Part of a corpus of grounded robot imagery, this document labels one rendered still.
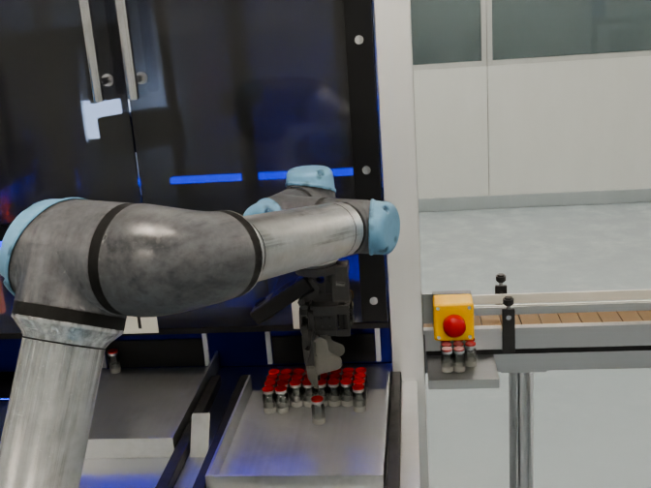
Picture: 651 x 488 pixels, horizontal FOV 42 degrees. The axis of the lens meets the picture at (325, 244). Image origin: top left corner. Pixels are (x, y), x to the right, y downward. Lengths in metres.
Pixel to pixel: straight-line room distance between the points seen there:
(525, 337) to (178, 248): 0.99
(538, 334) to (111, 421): 0.81
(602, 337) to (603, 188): 4.67
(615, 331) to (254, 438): 0.72
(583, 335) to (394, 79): 0.63
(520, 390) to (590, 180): 4.62
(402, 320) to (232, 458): 0.40
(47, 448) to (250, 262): 0.27
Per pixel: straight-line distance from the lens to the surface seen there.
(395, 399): 1.49
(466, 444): 3.15
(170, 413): 1.56
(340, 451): 1.38
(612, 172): 6.34
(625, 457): 3.13
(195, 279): 0.83
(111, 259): 0.83
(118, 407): 1.61
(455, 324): 1.51
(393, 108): 1.45
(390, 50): 1.44
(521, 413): 1.80
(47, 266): 0.89
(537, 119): 6.17
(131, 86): 1.46
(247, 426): 1.48
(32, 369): 0.91
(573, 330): 1.70
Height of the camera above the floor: 1.58
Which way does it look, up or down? 16 degrees down
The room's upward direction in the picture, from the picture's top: 4 degrees counter-clockwise
